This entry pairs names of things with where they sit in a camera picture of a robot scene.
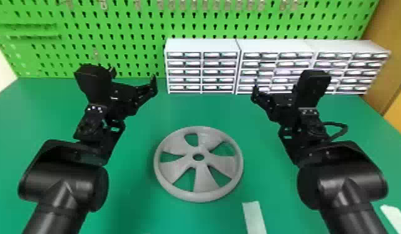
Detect white drawer cabinet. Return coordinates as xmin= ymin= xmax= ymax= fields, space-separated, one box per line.
xmin=236 ymin=39 xmax=316 ymax=95
xmin=164 ymin=38 xmax=242 ymax=95
xmin=306 ymin=39 xmax=392 ymax=96

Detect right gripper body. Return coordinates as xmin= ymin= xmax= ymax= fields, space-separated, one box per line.
xmin=267 ymin=92 xmax=302 ymax=129

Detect grey wheel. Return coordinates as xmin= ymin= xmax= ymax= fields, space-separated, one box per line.
xmin=153 ymin=125 xmax=244 ymax=204

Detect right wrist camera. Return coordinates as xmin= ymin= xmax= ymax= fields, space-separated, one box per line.
xmin=292 ymin=69 xmax=332 ymax=111

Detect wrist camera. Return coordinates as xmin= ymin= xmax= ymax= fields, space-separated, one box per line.
xmin=73 ymin=63 xmax=114 ymax=106
xmin=292 ymin=69 xmax=332 ymax=111

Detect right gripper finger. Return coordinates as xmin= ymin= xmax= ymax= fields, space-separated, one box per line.
xmin=251 ymin=85 xmax=273 ymax=111

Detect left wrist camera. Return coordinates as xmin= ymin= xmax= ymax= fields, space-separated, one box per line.
xmin=73 ymin=63 xmax=114 ymax=106

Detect black cable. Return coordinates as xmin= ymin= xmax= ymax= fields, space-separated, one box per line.
xmin=322 ymin=121 xmax=349 ymax=143

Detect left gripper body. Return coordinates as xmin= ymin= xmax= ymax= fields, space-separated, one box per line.
xmin=103 ymin=82 xmax=143 ymax=120

